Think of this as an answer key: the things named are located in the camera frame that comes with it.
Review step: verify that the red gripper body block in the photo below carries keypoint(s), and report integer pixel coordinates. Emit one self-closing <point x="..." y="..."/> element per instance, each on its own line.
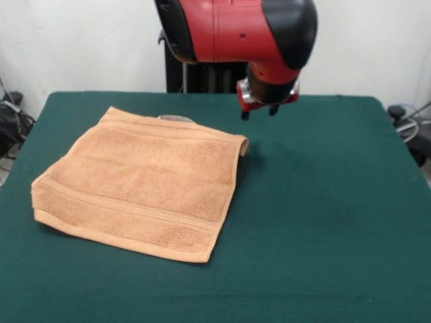
<point x="249" y="104"/>

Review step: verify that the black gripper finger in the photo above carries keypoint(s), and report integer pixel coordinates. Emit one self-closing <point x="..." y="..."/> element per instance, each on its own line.
<point x="273" y="110"/>
<point x="245" y="115"/>

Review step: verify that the tan terry towel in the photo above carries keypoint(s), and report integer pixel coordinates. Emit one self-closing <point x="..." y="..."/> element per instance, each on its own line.
<point x="141" y="185"/>

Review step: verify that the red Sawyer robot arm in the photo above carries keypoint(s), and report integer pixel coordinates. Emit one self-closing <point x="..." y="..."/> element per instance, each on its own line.
<point x="242" y="33"/>

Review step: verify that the dark green table cloth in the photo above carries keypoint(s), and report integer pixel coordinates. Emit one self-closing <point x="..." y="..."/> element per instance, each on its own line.
<point x="303" y="235"/>

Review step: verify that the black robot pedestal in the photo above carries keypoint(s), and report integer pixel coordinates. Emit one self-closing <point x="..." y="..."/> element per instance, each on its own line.
<point x="175" y="77"/>

